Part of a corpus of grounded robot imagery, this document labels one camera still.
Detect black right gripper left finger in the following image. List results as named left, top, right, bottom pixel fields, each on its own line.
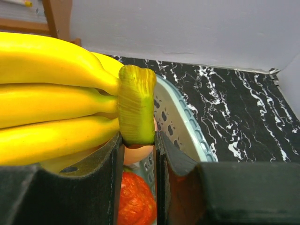
left=0, top=134, right=124, bottom=225

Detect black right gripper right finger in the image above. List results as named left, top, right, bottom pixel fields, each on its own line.
left=155, top=132, right=300, bottom=225

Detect yellow bananas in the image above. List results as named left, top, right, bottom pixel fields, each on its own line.
left=0, top=32, right=157, bottom=172

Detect orange carrot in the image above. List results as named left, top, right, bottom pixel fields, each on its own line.
left=117, top=172, right=157, bottom=225

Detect orange peach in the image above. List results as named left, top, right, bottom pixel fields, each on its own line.
left=123, top=117, right=159, bottom=165

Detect teal plastic basket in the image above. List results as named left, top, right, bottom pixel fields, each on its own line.
left=138, top=74, right=218, bottom=188

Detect wooden rack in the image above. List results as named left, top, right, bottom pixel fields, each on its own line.
left=0, top=0, right=81, bottom=46

